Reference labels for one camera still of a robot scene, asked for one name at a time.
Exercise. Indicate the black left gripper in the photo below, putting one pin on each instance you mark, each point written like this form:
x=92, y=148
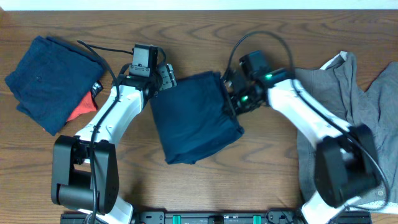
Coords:
x=168, y=77

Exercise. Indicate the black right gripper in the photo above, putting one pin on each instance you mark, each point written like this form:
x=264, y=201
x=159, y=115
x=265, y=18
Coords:
x=231, y=98

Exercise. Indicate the navy blue shorts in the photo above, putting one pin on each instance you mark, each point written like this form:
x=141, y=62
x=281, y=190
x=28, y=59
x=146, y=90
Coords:
x=191, y=121
x=51, y=79

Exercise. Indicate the grey shorts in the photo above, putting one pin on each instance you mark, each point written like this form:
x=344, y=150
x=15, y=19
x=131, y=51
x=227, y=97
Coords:
x=334, y=86

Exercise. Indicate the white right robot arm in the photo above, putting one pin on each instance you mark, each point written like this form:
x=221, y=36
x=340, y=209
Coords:
x=346, y=163

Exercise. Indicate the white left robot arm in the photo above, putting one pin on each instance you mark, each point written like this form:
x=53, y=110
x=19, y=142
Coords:
x=85, y=175

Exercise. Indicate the orange red folded garment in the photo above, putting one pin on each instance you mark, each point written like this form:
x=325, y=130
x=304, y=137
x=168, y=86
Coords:
x=82, y=107

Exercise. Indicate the folded navy blue shorts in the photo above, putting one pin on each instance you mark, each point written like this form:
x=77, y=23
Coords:
x=51, y=79

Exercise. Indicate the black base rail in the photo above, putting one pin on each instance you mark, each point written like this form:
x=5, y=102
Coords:
x=275, y=216

